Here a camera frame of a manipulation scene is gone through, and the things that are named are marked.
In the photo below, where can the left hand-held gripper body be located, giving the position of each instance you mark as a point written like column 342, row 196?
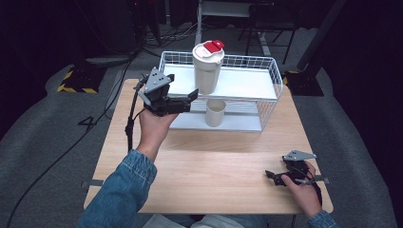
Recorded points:
column 157, row 98

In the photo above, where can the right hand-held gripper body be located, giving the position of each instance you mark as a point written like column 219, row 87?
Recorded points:
column 297, row 167

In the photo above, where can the white cup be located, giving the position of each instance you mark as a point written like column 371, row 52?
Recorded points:
column 214, row 115

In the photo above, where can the white tumbler with red lid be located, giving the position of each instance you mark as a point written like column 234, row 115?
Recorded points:
column 207, row 71

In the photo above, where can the person's right hand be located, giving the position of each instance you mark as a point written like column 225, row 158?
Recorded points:
column 307, row 196

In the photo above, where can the person's left hand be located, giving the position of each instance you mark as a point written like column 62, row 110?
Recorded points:
column 153, row 133

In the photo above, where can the person's right leg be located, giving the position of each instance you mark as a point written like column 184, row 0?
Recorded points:
column 234, row 222

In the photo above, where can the person's leg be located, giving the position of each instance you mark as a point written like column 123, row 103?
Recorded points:
column 164, row 222
column 234, row 222

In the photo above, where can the white metal stand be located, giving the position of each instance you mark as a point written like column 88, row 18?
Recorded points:
column 199, row 25

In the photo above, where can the black yellow striped stand base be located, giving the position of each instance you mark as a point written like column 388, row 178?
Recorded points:
column 80, row 80
column 304, row 84

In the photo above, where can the person's left leg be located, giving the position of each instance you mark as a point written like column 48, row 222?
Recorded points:
column 164, row 222

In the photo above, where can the grey table edge bracket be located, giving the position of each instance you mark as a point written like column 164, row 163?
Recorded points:
column 323, row 179
column 92, row 183

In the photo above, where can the black metal chair frame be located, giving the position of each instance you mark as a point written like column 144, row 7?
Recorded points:
column 269, row 25

